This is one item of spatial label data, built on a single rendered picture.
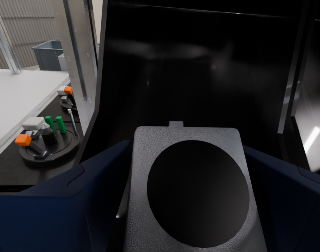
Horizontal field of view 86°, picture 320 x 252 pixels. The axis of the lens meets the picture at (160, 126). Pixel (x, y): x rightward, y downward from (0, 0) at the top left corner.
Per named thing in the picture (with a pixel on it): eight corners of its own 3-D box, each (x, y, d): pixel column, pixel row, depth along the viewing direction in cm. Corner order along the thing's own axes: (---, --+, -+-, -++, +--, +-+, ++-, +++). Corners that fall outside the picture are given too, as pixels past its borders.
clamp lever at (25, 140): (43, 157, 40) (24, 142, 34) (34, 157, 40) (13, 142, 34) (48, 143, 42) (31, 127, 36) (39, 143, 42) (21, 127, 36)
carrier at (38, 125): (87, 190, 39) (75, 151, 32) (-26, 191, 37) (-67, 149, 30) (107, 128, 59) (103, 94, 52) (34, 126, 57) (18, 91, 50)
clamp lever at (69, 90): (77, 106, 60) (70, 91, 54) (71, 106, 60) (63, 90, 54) (80, 98, 62) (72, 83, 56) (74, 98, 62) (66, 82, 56)
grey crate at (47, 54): (97, 73, 193) (94, 51, 179) (38, 70, 187) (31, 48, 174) (105, 62, 227) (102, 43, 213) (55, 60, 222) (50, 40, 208)
